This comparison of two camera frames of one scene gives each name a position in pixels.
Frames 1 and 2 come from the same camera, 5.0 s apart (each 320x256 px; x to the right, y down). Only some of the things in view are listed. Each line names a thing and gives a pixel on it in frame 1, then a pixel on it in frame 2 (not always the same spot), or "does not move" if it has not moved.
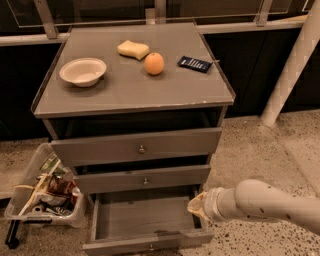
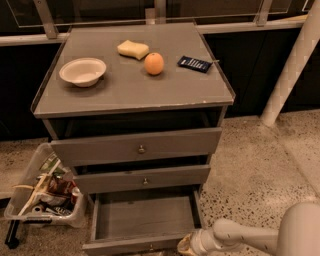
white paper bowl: (84, 72) does not move
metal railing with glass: (29, 22) does not move
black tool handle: (12, 235) does not move
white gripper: (212, 203) → (198, 242)
